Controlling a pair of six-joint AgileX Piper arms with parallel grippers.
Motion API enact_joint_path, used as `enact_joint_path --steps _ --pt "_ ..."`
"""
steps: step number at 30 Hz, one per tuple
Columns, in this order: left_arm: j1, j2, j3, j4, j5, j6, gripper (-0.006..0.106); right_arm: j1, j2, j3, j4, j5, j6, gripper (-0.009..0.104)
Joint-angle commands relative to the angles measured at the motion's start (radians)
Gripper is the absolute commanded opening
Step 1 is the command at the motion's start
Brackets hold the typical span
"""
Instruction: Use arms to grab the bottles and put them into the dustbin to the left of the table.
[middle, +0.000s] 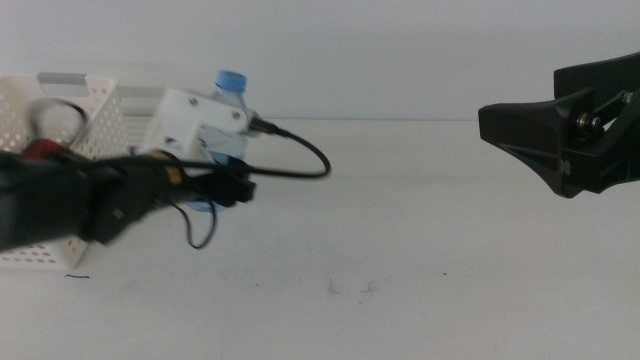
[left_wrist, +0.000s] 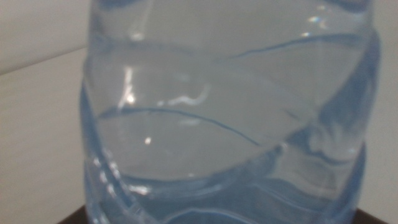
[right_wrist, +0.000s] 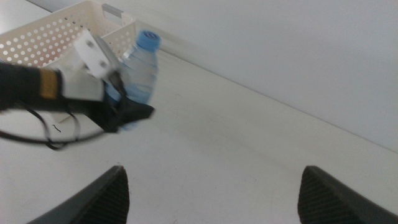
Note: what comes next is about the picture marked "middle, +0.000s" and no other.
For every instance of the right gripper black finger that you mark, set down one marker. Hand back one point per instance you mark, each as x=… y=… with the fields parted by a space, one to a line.
x=530 y=130
x=600 y=75

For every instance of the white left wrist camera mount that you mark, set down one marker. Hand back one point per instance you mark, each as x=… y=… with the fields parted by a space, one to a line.
x=190 y=122

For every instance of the red soda can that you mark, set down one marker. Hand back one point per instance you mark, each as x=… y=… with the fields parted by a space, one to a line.
x=42 y=149

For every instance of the clear water bottle blue cap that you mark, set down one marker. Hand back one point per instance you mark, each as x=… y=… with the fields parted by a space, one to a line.
x=231 y=95

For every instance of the white perforated plastic basket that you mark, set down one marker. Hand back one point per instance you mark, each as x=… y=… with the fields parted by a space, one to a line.
x=102 y=120

